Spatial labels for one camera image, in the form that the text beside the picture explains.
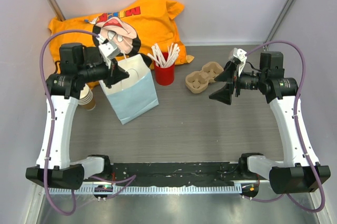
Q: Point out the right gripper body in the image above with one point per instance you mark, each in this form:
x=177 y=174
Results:
x=237 y=83

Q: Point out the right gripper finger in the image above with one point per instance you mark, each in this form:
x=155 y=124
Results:
x=228 y=72
x=223 y=95

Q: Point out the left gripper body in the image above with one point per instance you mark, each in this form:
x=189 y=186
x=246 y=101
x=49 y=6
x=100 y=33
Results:
x=111 y=72

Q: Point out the light blue paper bag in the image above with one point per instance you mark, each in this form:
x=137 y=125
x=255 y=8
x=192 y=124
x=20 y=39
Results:
x=134 y=95

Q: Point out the pulp cup carrier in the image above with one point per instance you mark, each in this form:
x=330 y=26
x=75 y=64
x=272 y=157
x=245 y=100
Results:
x=198 y=81

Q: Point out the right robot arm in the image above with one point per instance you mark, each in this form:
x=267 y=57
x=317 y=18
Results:
x=295 y=173

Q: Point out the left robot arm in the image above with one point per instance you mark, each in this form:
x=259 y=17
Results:
x=78 y=66

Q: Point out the stack of paper cups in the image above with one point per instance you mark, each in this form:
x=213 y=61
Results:
x=86 y=99

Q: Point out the red ribbed cup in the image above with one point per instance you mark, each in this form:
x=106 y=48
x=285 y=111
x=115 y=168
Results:
x=164 y=76

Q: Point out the orange cartoon t-shirt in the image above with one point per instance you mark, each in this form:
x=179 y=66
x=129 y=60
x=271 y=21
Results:
x=134 y=29

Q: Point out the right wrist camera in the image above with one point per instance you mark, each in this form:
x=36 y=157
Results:
x=238 y=57

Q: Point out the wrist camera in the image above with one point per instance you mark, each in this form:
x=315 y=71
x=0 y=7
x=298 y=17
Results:
x=238 y=57
x=108 y=49

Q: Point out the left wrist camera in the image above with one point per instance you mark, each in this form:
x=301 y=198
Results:
x=108 y=49

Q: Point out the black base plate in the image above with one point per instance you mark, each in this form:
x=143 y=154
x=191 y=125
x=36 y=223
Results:
x=179 y=174

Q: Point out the slotted cable duct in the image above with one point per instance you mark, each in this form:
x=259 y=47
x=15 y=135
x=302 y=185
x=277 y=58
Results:
x=102 y=189

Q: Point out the right aluminium frame post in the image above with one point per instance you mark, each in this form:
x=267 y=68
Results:
x=279 y=20

